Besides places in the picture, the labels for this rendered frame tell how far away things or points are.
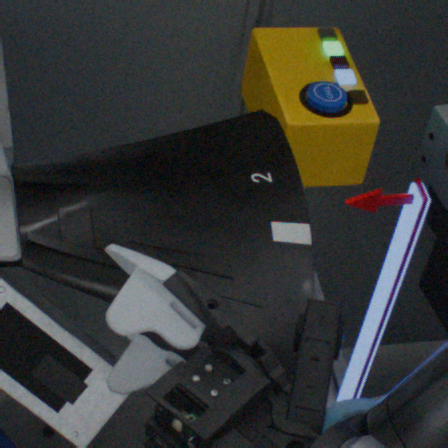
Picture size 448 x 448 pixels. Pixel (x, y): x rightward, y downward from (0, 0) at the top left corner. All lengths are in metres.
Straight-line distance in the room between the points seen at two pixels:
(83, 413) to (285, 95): 0.39
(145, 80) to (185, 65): 0.06
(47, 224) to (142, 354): 0.12
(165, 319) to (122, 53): 0.95
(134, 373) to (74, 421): 0.17
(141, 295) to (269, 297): 0.14
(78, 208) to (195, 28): 0.84
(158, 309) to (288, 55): 0.52
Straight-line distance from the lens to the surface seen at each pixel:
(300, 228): 0.93
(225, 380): 0.77
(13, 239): 0.86
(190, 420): 0.76
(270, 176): 0.94
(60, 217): 0.88
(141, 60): 1.71
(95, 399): 1.00
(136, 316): 0.78
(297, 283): 0.91
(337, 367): 1.24
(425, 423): 0.81
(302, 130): 1.17
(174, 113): 1.79
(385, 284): 1.02
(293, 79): 1.22
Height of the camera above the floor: 1.81
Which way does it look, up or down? 44 degrees down
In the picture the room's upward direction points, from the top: 11 degrees clockwise
